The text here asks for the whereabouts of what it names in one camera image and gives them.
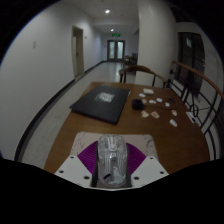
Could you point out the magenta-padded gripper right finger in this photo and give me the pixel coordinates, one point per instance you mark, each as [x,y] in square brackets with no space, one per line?
[150,169]

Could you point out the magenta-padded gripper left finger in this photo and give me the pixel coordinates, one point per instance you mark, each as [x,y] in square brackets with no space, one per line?
[73,168]

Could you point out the transparent computer mouse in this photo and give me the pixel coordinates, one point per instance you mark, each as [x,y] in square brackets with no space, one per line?
[112,156]

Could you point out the orange and white sticker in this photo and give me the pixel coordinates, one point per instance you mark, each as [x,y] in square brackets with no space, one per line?
[154,114]

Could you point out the red and white sticker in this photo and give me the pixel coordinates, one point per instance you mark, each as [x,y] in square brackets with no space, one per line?
[174,112]

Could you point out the small black box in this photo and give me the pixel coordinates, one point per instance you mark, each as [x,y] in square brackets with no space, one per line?
[137,104]

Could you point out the black closed laptop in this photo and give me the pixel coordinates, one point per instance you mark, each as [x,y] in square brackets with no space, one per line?
[100,105]

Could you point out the small white flat box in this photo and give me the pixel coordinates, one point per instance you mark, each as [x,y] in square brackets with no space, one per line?
[148,90]

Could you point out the wooden armchair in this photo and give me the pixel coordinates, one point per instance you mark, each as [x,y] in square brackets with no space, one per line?
[141,69]

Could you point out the wooden chair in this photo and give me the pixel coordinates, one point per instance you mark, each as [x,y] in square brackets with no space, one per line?
[130,59]

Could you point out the beige side door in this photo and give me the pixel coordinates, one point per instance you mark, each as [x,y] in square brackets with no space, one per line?
[78,53]

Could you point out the dark framed window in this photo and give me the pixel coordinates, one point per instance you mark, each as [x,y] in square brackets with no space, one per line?
[191,60]

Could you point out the glass double door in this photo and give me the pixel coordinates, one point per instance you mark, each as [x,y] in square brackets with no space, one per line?
[116,50]

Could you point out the green exit sign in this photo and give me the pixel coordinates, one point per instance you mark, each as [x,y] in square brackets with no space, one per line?
[116,34]

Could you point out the round ceiling light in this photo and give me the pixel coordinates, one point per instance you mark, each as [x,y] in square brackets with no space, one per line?
[112,29]
[107,11]

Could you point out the white wall switch plate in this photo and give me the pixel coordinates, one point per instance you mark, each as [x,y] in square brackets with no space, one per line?
[34,44]

